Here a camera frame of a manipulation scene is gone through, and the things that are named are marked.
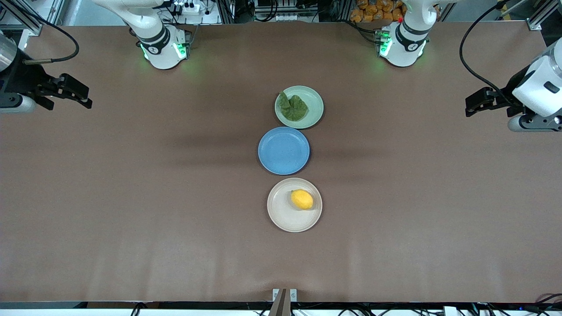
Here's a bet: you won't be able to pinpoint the green lettuce leaf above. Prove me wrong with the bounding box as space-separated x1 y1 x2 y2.
278 91 309 122

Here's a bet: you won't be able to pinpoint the yellow lemon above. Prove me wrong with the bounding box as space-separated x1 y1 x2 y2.
291 189 314 210

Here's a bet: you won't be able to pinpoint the orange snack packets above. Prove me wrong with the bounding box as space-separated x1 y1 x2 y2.
350 0 407 23

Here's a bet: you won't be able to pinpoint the light green plate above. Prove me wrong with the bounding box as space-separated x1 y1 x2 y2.
275 86 324 129

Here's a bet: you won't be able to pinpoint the blue plate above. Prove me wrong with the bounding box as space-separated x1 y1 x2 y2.
258 127 310 175

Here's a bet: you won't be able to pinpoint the beige plate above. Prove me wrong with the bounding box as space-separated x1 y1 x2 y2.
267 178 323 233

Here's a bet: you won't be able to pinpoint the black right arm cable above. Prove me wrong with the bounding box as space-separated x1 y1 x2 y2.
0 2 80 65

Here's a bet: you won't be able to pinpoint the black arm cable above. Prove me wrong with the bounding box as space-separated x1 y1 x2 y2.
459 0 527 106
0 2 80 65

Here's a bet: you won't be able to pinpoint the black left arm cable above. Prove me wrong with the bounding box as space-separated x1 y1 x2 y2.
459 0 527 106

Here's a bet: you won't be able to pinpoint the aluminium frame profile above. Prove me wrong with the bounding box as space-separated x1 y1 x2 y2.
526 0 562 31
0 0 43 36

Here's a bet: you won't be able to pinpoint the metal rack with cables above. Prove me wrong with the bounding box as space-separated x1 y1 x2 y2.
217 0 352 24

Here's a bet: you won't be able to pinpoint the metal camera pole bracket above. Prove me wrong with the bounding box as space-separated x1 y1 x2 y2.
269 288 298 316

